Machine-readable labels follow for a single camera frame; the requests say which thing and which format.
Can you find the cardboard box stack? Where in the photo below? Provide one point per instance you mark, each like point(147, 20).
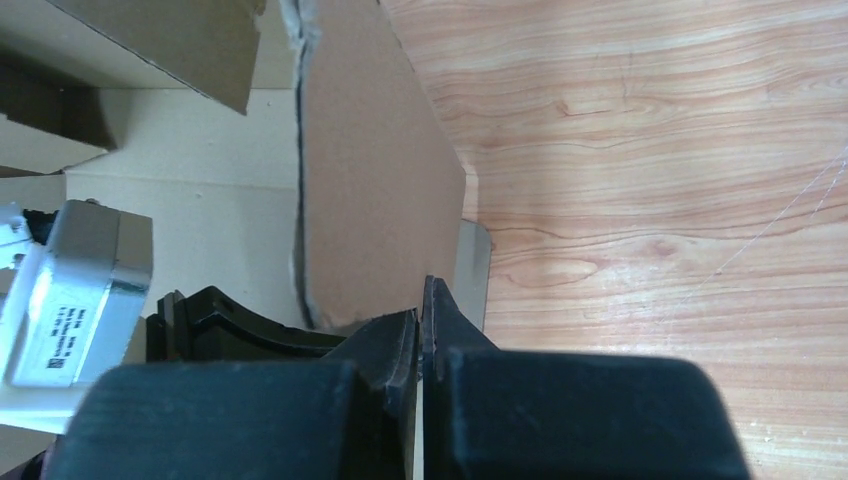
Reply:
point(284, 151)

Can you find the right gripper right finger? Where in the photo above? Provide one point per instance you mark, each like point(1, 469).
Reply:
point(490, 413)

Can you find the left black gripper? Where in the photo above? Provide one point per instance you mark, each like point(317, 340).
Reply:
point(209, 326)

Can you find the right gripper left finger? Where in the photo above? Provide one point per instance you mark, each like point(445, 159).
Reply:
point(348, 415)

